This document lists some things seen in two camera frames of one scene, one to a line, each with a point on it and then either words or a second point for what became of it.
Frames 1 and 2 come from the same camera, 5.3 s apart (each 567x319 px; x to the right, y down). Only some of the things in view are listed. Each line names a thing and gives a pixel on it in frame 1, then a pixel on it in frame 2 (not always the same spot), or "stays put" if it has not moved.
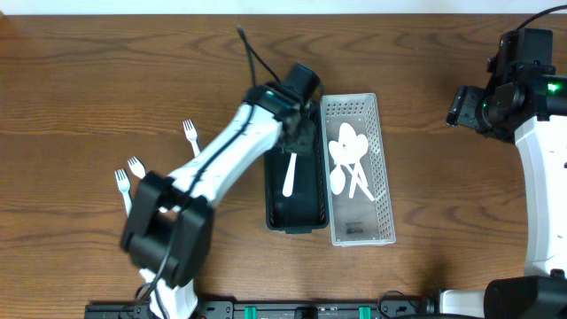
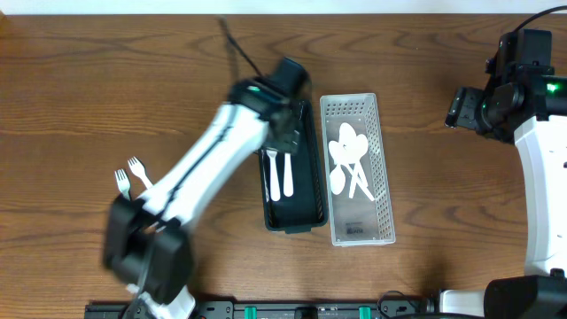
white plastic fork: x=191 y=135 -> x=275 y=191
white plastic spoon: x=361 y=149 stays put
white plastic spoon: x=337 y=154 stays put
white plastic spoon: x=347 y=140 stays put
